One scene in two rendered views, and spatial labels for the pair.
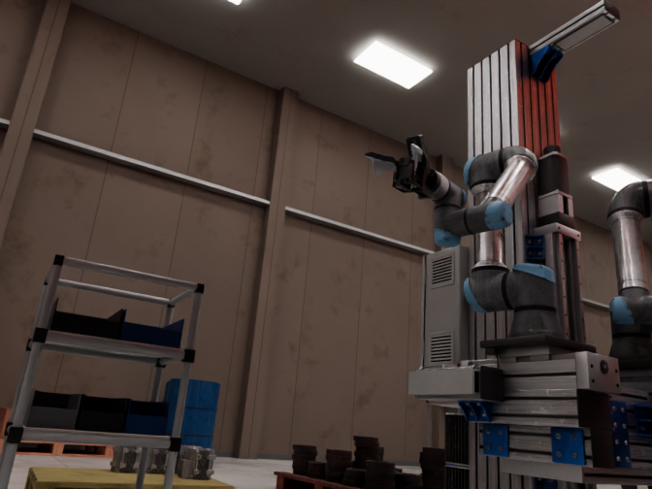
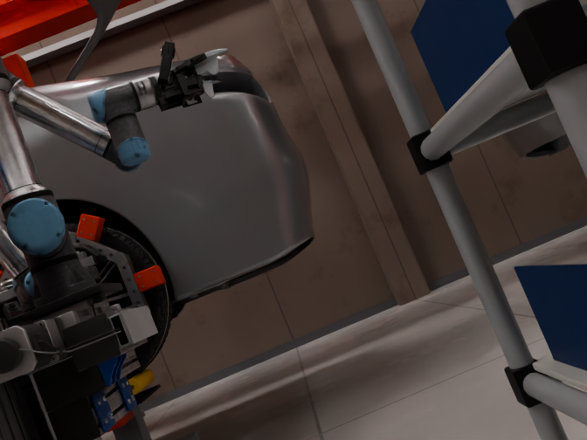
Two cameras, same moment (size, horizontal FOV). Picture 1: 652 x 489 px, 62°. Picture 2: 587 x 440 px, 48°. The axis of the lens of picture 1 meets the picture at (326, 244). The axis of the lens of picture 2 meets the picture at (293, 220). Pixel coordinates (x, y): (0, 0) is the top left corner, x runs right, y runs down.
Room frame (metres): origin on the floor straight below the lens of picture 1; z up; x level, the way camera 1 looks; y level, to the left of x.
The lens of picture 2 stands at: (2.70, 0.65, 0.67)
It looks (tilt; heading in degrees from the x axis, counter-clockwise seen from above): 4 degrees up; 208
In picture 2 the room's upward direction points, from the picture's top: 22 degrees counter-clockwise
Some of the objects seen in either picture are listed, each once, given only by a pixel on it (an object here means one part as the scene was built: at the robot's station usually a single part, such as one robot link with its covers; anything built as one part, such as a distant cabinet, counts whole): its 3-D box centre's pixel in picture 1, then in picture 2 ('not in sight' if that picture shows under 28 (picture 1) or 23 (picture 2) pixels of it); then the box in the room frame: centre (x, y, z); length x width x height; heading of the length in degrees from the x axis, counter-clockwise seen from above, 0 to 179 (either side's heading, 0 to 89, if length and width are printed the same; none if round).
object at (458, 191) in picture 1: (447, 195); (113, 103); (1.44, -0.34, 1.21); 0.11 x 0.08 x 0.09; 135
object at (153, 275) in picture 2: not in sight; (149, 278); (0.81, -0.98, 0.85); 0.09 x 0.08 x 0.07; 119
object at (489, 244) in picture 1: (490, 229); (6, 144); (1.63, -0.53, 1.19); 0.15 x 0.12 x 0.55; 45
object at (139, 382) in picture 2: not in sight; (140, 381); (0.82, -1.20, 0.51); 0.29 x 0.06 x 0.06; 29
